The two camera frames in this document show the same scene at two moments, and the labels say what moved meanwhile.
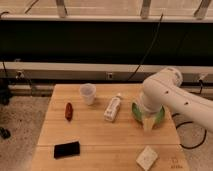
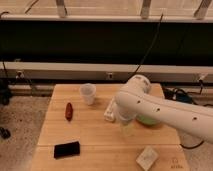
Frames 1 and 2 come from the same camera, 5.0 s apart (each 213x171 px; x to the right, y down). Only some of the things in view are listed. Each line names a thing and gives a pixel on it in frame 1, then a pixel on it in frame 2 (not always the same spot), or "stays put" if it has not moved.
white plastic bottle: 112,108 stays put
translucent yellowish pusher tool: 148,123 → 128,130
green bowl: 139,116 stays put
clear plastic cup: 88,91 stays put
